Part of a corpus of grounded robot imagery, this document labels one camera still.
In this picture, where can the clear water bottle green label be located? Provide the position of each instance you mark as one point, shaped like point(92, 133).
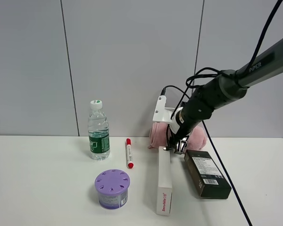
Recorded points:
point(98, 131)

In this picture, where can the red whiteboard marker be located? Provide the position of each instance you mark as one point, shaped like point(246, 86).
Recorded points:
point(129, 154)

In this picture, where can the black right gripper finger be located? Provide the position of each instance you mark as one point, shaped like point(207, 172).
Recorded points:
point(169, 147)

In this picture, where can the purple lidded air freshener can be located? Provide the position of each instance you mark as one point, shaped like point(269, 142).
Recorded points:
point(112, 188)

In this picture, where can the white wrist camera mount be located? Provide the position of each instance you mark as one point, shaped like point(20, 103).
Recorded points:
point(166, 115)

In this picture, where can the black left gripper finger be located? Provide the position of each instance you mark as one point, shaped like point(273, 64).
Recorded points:
point(181, 146)

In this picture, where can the black rectangular product box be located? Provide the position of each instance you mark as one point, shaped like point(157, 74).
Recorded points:
point(208, 179)

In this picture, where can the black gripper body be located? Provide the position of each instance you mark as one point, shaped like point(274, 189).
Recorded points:
point(183, 133)

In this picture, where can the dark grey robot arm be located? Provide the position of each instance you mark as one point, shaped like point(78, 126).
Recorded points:
point(218, 89)

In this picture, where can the pink towel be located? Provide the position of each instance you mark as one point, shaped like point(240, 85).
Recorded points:
point(197, 139)

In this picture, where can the long white Snowhite box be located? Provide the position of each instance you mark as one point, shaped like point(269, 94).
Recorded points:
point(164, 190)

